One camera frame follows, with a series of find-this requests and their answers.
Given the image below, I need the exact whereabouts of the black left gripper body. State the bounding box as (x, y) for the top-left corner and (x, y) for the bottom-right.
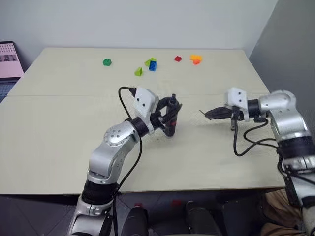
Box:
(149, 100), (169, 131)

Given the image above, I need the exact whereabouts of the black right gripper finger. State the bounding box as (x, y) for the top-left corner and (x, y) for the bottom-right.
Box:
(204, 112), (232, 120)
(205, 106), (232, 115)

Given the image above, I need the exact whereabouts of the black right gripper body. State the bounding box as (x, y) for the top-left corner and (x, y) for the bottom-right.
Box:
(228, 105), (244, 131)

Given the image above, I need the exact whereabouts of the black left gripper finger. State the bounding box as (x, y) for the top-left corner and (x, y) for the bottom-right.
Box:
(160, 103), (183, 126)
(156, 96), (174, 116)

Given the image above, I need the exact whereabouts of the black electric screwdriver red ring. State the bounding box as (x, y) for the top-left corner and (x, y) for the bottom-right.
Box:
(163, 93), (182, 138)

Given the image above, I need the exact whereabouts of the dark rounded shape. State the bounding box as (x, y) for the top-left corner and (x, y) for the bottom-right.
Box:
(185, 200), (222, 236)
(121, 207), (150, 236)

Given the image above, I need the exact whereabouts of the brown cloth bundle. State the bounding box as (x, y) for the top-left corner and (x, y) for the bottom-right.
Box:
(259, 188), (304, 236)

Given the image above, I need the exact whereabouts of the laptop with pink screen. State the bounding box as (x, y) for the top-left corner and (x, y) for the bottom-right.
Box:
(0, 41), (25, 105)

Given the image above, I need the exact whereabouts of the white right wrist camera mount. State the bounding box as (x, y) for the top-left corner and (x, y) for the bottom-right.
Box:
(225, 87), (250, 123)

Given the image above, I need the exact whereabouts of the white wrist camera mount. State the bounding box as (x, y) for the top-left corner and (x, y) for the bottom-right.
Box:
(133, 86), (160, 135)
(225, 87), (250, 123)

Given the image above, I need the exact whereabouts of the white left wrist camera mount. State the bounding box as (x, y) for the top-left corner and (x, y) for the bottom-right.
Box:
(133, 86), (160, 135)

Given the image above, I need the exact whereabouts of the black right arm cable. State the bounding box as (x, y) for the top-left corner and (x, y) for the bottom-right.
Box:
(232, 117), (280, 157)

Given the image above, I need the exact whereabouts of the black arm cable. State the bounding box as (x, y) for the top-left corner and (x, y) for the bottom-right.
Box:
(232, 117), (280, 157)
(112, 86), (143, 236)

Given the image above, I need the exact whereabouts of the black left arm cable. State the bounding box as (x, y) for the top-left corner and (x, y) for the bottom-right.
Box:
(112, 86), (143, 236)

